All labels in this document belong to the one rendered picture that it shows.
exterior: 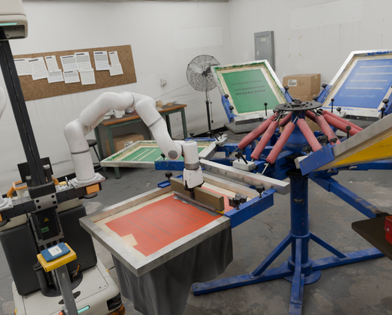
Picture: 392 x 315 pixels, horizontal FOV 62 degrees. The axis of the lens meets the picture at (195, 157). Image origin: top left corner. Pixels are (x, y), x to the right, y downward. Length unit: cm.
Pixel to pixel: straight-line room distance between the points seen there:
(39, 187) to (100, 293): 95
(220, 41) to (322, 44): 209
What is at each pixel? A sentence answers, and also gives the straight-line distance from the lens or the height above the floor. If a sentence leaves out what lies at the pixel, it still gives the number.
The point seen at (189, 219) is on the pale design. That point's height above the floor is 95.
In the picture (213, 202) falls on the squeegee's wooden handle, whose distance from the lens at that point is 160.
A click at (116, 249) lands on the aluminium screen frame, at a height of 99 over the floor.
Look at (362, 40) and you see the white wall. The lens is 567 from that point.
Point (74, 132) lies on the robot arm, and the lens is 172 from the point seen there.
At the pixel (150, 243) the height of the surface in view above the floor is 95.
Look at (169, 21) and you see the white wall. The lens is 626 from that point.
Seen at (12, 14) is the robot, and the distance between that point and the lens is 158.
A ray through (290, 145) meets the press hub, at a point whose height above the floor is 106.
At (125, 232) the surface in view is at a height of 95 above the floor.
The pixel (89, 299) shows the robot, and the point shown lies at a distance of 241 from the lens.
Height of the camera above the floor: 172
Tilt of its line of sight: 18 degrees down
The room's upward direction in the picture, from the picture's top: 7 degrees counter-clockwise
